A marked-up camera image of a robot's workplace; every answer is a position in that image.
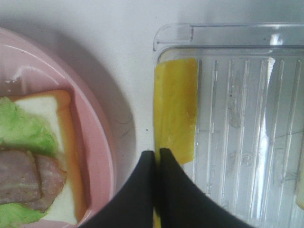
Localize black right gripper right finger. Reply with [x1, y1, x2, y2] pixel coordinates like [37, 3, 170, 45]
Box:
[159, 148, 251, 228]

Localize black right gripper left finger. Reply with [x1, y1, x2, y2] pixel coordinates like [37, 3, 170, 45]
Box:
[81, 151, 156, 228]

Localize bacon strip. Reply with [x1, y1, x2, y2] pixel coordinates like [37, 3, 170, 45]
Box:
[0, 150, 41, 205]
[23, 154, 67, 213]

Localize yellow cheese slice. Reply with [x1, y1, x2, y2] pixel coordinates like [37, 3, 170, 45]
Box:
[153, 57, 198, 228]

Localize bread slice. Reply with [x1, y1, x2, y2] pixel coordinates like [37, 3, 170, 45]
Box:
[295, 156, 304, 210]
[10, 90, 87, 227]

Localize green lettuce leaf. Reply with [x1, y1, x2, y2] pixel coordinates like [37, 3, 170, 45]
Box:
[0, 97, 58, 228]

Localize clear right plastic container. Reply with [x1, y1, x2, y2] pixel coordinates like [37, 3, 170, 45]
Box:
[153, 23, 304, 228]

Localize upright bread slice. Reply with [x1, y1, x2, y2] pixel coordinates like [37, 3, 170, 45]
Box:
[295, 156, 304, 210]

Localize pink plate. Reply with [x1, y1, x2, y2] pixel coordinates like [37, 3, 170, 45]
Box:
[0, 28, 115, 224]

